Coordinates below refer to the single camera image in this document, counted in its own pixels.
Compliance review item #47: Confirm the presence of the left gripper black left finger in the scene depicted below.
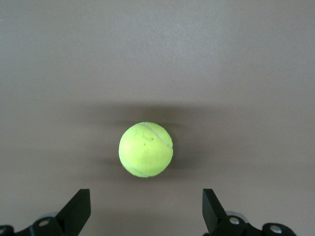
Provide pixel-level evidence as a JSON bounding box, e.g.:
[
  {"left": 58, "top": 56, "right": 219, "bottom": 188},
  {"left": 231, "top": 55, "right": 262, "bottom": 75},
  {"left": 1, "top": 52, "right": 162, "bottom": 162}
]
[{"left": 0, "top": 188, "right": 91, "bottom": 236}]

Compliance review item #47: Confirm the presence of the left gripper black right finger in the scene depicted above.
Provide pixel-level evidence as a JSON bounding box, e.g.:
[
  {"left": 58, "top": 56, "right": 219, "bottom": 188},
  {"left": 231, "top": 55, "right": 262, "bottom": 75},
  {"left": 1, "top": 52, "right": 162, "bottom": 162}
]
[{"left": 202, "top": 188, "right": 296, "bottom": 236}]

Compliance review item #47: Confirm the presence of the yellow-green tennis ball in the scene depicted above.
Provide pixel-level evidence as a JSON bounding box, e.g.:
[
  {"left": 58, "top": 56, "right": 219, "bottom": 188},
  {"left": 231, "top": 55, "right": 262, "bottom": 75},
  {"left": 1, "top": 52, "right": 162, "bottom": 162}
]
[{"left": 119, "top": 121, "right": 174, "bottom": 178}]

